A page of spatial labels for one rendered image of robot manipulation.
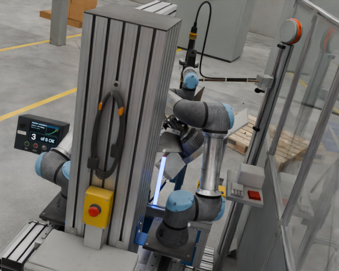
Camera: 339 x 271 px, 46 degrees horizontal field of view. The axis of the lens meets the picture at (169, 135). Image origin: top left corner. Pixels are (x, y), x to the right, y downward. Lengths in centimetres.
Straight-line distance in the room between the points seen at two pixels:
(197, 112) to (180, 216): 46
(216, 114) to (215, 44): 796
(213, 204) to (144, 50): 88
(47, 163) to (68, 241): 52
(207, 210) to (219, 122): 39
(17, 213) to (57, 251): 219
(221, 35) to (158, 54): 844
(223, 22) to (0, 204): 704
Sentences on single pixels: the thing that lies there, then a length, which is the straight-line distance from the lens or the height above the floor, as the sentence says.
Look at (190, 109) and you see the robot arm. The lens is 171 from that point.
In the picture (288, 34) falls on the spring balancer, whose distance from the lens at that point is 274.
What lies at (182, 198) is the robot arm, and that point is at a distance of 177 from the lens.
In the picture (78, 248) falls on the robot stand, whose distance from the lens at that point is 151.
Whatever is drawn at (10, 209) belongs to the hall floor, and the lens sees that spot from 370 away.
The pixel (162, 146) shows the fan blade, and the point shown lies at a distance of 236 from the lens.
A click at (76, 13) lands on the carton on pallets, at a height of 30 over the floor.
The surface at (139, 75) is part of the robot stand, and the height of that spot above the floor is 188.
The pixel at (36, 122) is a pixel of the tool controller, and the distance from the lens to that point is 231.
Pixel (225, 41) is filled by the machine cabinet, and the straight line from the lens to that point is 958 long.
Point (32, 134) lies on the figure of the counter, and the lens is 233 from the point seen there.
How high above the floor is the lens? 225
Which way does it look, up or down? 25 degrees down
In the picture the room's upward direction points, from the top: 11 degrees clockwise
